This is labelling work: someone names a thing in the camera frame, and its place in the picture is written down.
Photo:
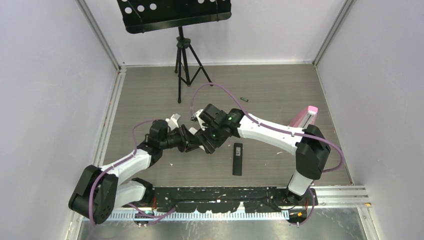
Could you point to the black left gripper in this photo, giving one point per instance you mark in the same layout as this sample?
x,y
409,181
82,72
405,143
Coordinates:
x,y
188,141

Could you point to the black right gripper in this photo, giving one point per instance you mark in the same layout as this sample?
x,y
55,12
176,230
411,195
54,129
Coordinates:
x,y
202,135

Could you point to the black remote control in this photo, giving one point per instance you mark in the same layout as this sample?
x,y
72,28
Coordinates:
x,y
237,164

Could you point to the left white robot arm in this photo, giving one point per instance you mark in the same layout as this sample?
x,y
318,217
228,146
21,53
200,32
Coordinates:
x,y
101,189

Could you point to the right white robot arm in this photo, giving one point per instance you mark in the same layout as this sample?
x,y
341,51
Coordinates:
x,y
308,145

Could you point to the pink metronome box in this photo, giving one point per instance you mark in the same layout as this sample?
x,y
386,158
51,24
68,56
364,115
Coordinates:
x,y
305,117

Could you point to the black music stand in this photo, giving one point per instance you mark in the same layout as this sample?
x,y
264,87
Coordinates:
x,y
141,16

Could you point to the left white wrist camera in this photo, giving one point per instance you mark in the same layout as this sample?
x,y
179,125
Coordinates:
x,y
174,121

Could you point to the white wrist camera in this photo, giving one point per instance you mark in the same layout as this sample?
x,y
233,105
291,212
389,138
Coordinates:
x,y
174,121
196,117

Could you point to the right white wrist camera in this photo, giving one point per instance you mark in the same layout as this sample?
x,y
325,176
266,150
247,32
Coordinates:
x,y
196,117

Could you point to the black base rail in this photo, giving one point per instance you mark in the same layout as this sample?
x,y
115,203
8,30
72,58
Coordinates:
x,y
228,200

